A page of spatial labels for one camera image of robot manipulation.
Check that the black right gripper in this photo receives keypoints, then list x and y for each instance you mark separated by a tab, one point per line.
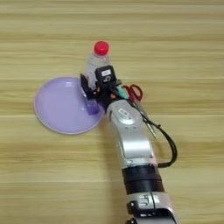
105	94

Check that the clear bottle with red cap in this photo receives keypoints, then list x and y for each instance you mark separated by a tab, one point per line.
99	59

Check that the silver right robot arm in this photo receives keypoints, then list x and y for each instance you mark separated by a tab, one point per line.
137	151

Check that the black box with white label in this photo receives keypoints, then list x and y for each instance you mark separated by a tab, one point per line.
105	74

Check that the purple rectangular eraser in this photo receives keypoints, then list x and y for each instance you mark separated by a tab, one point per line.
92	108

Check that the round purple plate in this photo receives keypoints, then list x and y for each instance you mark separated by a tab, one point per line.
61	108

